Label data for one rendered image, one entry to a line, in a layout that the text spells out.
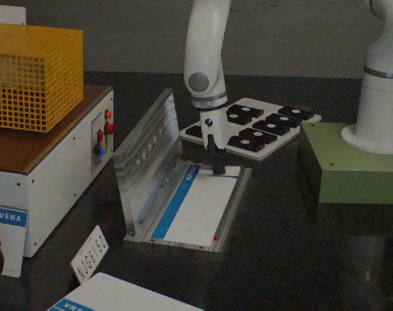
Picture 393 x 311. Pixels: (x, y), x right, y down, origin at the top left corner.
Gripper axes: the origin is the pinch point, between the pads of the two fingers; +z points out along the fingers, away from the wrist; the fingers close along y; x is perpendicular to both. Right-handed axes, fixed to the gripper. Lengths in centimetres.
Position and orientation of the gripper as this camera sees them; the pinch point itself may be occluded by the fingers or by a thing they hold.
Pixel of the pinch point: (220, 163)
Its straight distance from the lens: 202.4
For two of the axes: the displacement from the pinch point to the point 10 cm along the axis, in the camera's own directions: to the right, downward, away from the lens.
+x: -9.7, 0.7, 2.5
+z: 1.6, 9.2, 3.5
